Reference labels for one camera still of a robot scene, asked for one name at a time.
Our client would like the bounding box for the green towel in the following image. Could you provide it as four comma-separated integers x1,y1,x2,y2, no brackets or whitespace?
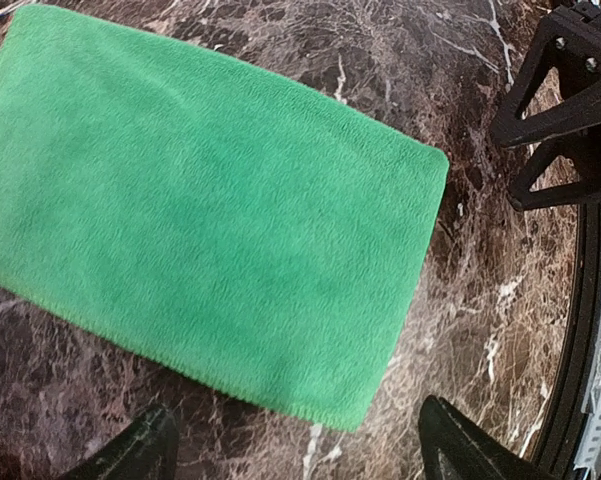
0,4,449,431

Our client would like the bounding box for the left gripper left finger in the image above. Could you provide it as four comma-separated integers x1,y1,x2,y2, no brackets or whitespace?
58,405,179,479

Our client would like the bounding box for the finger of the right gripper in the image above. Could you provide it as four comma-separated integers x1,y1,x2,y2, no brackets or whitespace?
491,9,601,147
508,135,601,210

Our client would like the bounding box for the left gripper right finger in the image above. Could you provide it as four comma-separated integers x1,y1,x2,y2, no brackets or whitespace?
418,395,551,479

